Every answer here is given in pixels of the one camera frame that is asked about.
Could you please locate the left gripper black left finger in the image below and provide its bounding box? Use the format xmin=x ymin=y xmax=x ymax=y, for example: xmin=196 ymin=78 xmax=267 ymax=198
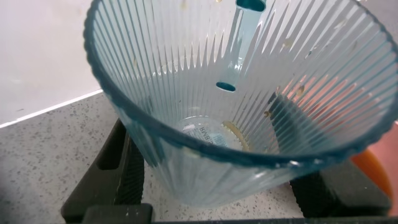
xmin=60 ymin=118 xmax=146 ymax=223

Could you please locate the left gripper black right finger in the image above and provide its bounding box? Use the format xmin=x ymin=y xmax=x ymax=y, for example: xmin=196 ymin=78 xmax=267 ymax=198
xmin=268 ymin=93 xmax=392 ymax=219

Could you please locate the orange red liquid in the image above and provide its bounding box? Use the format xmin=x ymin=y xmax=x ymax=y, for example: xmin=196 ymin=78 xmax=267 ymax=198
xmin=351 ymin=149 xmax=394 ymax=200

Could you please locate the translucent blue ribbed cup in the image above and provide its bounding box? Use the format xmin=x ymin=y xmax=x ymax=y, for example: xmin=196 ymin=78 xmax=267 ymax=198
xmin=83 ymin=0 xmax=398 ymax=208

